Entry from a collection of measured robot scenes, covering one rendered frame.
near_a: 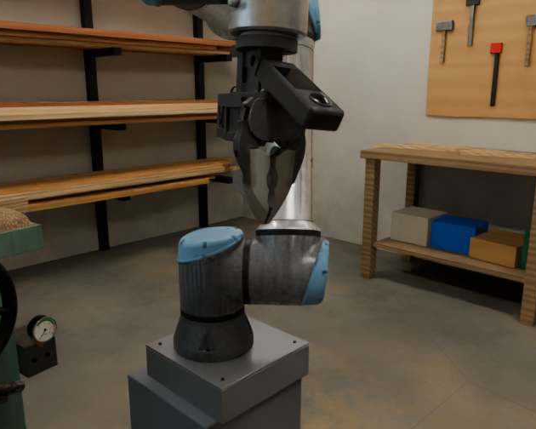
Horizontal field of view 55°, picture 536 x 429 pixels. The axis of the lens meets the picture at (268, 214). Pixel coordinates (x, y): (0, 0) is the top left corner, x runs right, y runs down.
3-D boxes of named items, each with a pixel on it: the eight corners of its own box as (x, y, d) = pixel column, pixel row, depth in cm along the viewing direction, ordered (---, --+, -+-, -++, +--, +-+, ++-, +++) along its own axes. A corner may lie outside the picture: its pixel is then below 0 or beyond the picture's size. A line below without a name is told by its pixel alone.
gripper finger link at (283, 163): (265, 216, 67) (269, 144, 66) (291, 224, 63) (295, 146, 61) (244, 217, 66) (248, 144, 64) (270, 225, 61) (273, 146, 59)
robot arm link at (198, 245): (187, 290, 130) (184, 222, 126) (255, 292, 129) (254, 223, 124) (172, 317, 115) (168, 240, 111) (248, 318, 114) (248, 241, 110)
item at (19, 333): (28, 379, 125) (25, 348, 124) (2, 363, 132) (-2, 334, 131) (59, 364, 132) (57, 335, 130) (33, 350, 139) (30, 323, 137)
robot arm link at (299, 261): (254, 302, 126) (259, 7, 133) (327, 304, 125) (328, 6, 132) (248, 307, 111) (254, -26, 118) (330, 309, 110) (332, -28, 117)
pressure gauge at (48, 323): (35, 354, 123) (31, 322, 121) (26, 349, 125) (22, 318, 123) (59, 344, 128) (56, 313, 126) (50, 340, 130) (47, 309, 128)
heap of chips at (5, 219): (0, 231, 120) (-2, 216, 119) (-29, 223, 128) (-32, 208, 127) (37, 224, 127) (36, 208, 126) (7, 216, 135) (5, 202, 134)
